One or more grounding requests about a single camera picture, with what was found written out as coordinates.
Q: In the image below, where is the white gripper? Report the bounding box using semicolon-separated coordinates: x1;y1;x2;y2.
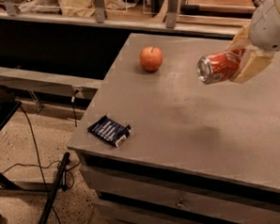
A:
226;0;280;84

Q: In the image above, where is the red coke can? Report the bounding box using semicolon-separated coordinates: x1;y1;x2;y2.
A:
196;48;245;84

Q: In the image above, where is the red apple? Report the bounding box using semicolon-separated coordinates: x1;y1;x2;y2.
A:
139;46;163;72

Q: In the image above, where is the grey drawer cabinet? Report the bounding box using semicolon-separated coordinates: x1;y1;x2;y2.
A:
69;34;280;224

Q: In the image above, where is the dark blue snack bar wrapper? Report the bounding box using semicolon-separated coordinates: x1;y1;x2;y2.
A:
87;116;132;147

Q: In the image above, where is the black bar on floor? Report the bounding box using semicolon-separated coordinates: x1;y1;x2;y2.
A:
37;152;70;224

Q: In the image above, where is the black table at left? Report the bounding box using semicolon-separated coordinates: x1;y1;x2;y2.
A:
0;102;21;190

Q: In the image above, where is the metal drawer handle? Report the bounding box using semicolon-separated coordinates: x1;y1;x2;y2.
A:
175;199;186;209

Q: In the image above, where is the black cable on floor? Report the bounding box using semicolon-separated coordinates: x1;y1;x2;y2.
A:
0;101;86;224

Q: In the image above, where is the grey shelf rail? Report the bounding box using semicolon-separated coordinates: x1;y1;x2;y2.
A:
0;67;101;100

